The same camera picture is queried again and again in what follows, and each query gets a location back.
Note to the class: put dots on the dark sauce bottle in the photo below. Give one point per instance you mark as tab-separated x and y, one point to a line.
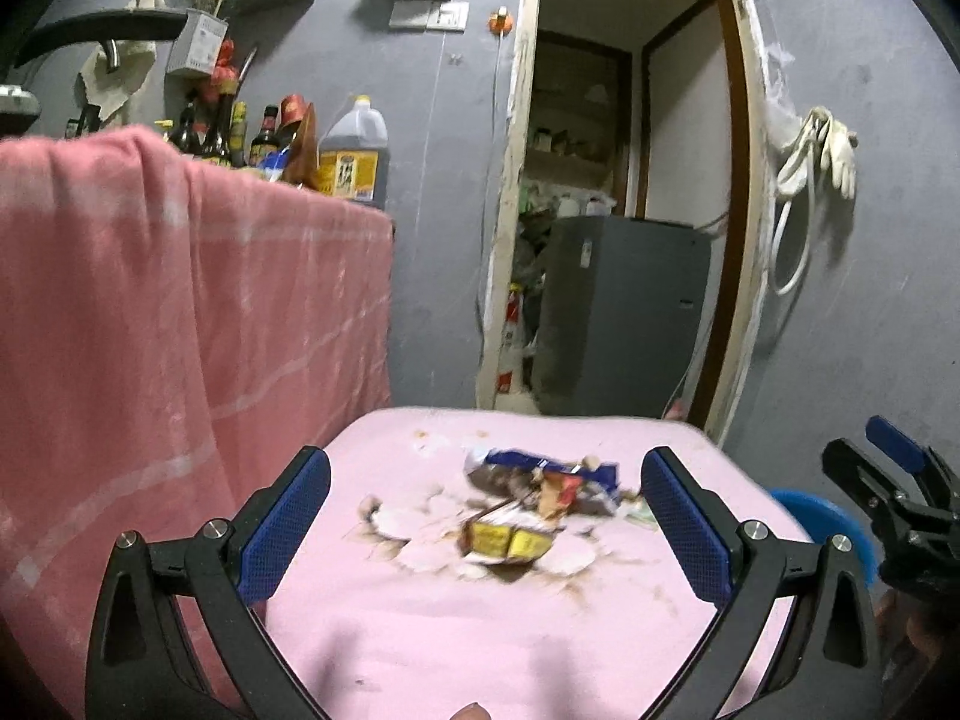
266	141

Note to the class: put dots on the pink checked towel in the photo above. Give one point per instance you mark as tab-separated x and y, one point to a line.
173	332

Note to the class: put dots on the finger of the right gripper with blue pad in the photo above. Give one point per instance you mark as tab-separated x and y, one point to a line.
929	470

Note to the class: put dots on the wall switch plate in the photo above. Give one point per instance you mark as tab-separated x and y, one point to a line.
429	15

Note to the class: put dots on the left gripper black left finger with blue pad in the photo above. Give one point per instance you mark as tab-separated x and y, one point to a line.
141	661

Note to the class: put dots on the white rubber gloves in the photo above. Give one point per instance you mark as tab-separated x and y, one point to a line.
822	144

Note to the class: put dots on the wooden door frame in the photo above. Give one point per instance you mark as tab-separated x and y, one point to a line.
746	273

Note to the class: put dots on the yellow snack wrapper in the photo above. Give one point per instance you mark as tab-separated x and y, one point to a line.
505	535

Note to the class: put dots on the orange wall hook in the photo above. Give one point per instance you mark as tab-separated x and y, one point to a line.
501	22

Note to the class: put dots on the blue plastic bucket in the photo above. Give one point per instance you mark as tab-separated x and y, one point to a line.
822	519

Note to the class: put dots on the person's right hand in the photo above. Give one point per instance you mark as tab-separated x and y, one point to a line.
908	649

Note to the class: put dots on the grey washing machine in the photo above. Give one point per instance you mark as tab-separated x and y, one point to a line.
619	316

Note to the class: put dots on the black pan handle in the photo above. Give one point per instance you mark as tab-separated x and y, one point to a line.
121	24

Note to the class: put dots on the brown sauce packet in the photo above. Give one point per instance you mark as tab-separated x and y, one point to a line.
302	166

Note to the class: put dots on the blue snack wrapper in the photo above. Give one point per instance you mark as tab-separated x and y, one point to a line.
552	488

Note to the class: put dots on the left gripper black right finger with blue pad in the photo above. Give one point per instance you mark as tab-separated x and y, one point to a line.
793	634

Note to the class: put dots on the metal grater box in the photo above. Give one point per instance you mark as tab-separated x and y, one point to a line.
194	54

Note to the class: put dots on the pink floral table cloth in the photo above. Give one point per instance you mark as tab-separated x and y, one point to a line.
380	618

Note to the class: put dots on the large soy sauce jug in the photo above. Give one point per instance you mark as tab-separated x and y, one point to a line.
354	156

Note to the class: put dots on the red white rice sack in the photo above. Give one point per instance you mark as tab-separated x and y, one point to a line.
510	365

